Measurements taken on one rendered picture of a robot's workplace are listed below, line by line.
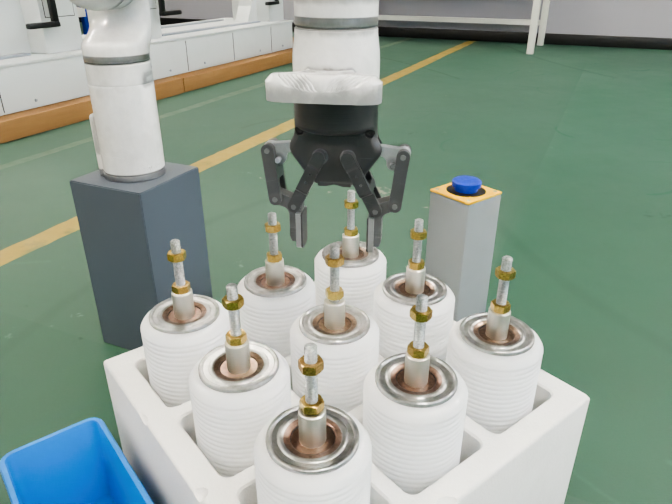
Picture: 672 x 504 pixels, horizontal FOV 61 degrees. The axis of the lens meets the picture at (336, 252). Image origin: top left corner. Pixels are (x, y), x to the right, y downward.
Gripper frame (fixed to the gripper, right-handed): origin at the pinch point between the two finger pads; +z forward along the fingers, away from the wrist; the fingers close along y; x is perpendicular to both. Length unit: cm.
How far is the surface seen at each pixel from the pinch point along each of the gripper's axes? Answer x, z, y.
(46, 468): 9.2, 27.4, 31.8
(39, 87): -166, 20, 150
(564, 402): 0.2, 17.5, -24.5
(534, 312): -48, 36, -31
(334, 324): 1.2, 9.7, 0.0
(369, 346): 2.5, 11.1, -3.9
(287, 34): -367, 18, 95
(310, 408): 17.5, 6.6, -0.9
